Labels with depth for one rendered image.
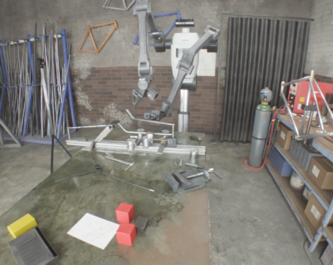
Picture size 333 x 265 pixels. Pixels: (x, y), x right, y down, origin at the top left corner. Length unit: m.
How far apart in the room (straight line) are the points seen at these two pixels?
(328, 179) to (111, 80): 3.74
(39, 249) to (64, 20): 4.39
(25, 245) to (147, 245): 0.37
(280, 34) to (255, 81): 0.84
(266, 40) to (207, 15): 1.11
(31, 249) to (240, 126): 3.35
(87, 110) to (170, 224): 4.01
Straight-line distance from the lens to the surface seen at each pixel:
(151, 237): 0.66
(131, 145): 1.09
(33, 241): 0.72
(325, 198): 1.84
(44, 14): 5.04
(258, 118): 2.72
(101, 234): 0.70
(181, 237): 0.66
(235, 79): 3.37
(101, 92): 4.25
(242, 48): 3.43
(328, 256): 1.93
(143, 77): 1.13
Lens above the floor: 1.39
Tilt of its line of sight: 20 degrees down
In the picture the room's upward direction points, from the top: straight up
